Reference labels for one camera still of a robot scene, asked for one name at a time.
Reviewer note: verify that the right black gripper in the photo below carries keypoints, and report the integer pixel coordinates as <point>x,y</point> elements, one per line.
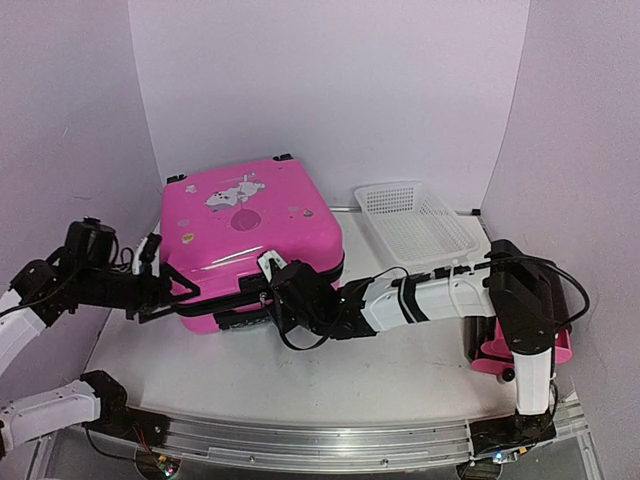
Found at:
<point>285,324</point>

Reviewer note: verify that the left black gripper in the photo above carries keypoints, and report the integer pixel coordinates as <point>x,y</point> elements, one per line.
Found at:
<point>161,296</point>

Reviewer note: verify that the pink hard-shell suitcase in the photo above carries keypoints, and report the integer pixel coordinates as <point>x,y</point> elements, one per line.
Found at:
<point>215,224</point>

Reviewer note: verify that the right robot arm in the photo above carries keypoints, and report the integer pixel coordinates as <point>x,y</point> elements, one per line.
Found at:
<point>379,303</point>

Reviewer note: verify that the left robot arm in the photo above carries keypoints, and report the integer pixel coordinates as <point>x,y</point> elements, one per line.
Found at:
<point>36,298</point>

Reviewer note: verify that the white perforated plastic basket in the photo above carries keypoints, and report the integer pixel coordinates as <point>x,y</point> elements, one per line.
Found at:
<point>408,225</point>

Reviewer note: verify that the black and pink drawer organizer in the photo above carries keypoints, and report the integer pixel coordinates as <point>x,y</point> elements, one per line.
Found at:
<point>562,340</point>

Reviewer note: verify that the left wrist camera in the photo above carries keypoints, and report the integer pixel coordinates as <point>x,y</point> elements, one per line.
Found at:
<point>145,254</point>

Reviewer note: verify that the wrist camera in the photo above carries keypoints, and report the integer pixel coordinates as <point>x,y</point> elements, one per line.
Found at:
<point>145,254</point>
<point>271,262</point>

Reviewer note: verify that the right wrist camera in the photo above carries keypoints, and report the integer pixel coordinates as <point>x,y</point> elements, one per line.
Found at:
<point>271,262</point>

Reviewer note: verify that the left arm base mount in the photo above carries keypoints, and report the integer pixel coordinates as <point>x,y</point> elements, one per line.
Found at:
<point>147,428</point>

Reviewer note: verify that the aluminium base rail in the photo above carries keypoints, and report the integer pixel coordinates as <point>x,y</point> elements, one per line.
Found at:
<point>362,449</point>

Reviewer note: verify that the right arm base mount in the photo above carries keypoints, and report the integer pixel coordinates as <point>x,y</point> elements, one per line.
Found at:
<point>498,435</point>

